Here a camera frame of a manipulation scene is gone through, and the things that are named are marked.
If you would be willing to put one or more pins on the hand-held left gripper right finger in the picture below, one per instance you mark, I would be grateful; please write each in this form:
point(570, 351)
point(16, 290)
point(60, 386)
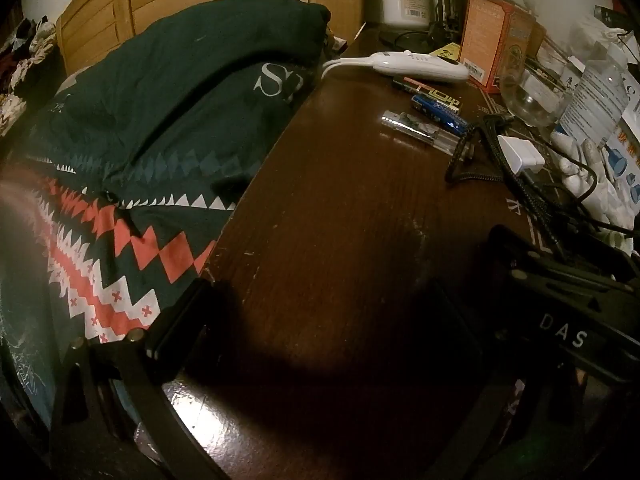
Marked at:
point(462, 332)

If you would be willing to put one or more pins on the yellow small packet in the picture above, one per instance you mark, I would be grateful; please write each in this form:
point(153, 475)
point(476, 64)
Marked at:
point(445, 51)

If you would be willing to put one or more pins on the orange cardboard box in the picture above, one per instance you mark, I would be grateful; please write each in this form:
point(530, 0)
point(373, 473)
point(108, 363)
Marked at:
point(487, 35)

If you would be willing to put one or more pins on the black orange pen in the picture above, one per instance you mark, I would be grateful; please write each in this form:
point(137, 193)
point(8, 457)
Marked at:
point(420, 85)

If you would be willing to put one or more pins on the blue lighter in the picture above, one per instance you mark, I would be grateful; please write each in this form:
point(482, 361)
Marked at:
point(442, 111)

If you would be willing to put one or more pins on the pile of mixed clothes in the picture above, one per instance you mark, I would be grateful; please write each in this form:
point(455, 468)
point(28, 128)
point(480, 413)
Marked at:
point(25, 65)

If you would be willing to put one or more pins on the clear labelled plastic bottle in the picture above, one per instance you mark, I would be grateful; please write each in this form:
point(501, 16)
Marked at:
point(595, 100)

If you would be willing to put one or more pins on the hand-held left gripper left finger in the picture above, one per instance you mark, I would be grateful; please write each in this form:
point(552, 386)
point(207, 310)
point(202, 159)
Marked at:
point(175, 327)

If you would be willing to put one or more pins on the white small figurine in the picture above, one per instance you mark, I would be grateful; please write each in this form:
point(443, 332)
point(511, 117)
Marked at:
point(575, 167)

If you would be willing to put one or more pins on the clear plastic lighter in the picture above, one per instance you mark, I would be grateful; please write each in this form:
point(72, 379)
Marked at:
point(417, 129)

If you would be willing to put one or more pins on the white charger plug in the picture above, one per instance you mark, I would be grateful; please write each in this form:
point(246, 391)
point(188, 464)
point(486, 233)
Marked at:
point(520, 152)

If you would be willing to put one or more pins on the glass bowl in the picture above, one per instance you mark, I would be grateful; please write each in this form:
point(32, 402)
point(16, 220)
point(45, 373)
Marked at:
point(530, 97)

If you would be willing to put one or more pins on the green patterned quilt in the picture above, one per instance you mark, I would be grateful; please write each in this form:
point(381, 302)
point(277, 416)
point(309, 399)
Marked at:
point(150, 125)

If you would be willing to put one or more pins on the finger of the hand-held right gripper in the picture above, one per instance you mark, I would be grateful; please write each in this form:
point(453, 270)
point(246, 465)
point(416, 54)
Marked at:
point(515, 247)

